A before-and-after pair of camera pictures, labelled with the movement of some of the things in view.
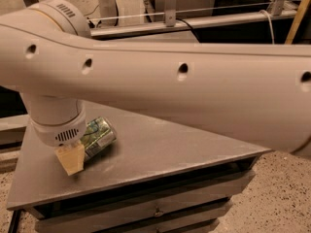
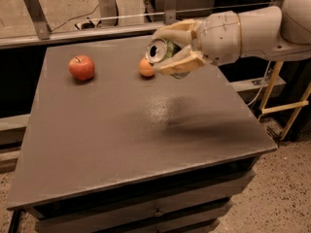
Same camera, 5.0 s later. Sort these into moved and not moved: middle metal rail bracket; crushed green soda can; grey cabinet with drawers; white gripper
Moved: white gripper; crushed green soda can
Not moved: grey cabinet with drawers; middle metal rail bracket
